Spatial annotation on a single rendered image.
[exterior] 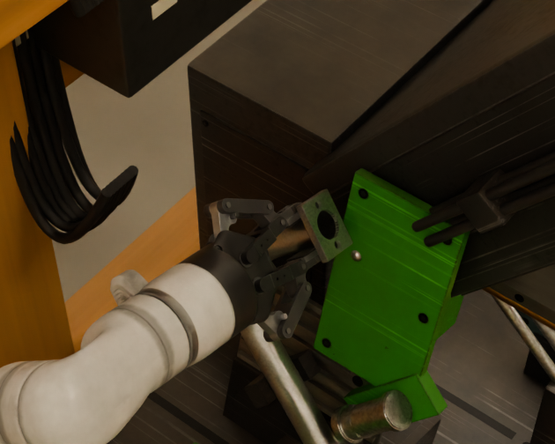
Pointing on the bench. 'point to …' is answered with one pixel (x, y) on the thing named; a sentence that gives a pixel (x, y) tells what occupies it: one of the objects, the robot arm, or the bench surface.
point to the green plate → (388, 285)
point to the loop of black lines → (55, 185)
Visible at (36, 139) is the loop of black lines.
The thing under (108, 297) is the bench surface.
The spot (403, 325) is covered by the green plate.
